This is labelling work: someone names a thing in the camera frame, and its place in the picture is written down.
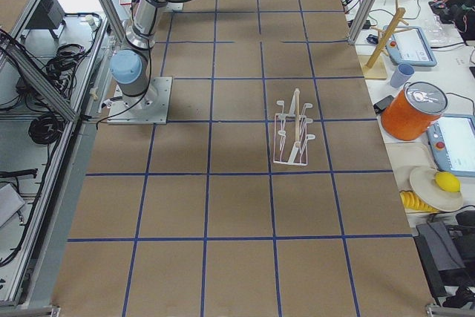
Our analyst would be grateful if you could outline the teach pendant tablet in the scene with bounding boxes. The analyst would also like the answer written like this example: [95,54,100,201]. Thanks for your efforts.
[385,26,437,67]
[427,114,474,177]

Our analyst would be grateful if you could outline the wooden mug tree stand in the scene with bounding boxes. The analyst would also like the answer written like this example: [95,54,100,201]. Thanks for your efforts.
[358,0,409,79]

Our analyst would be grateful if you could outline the white wire cup rack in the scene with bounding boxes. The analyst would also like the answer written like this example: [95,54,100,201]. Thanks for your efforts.
[272,88,315,166]

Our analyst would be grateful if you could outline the orange cylindrical container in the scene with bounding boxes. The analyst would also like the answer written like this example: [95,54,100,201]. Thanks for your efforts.
[381,82,448,141]

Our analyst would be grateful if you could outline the beige round plate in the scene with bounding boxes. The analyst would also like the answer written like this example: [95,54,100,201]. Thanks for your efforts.
[409,166,463,212]

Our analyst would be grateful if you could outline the yellow lemon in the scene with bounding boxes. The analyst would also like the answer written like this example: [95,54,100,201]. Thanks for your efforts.
[434,171,461,193]

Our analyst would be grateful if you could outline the blue cup on desk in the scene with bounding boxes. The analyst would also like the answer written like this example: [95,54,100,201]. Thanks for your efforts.
[389,63,415,88]

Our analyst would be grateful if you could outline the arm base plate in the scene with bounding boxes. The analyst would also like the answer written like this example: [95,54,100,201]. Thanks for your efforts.
[107,77,172,125]

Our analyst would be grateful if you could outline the black power adapter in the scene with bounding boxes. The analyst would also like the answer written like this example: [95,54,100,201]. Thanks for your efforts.
[373,95,394,115]

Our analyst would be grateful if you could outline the far teach pendant tablet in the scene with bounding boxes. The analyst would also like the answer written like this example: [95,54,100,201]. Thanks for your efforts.
[385,26,437,67]

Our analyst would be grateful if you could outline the near teach pendant tablet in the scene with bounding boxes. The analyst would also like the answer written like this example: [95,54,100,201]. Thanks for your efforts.
[427,114,474,177]

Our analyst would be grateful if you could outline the beige square tray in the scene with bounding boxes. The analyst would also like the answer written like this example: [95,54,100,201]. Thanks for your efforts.
[386,143,436,191]

